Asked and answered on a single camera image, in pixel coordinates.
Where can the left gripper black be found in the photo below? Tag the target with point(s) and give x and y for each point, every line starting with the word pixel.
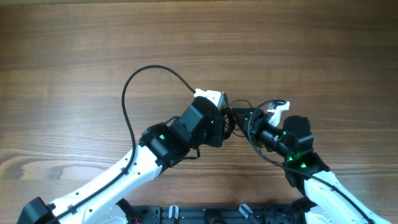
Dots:
pixel 218 125

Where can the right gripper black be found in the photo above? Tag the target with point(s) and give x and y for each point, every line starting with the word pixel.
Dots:
pixel 258 114

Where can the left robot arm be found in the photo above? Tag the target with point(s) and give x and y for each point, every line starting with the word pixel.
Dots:
pixel 161 146

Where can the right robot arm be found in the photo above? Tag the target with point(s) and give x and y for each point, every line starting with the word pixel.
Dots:
pixel 325 199

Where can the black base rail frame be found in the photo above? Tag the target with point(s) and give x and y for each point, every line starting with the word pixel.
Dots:
pixel 278 214

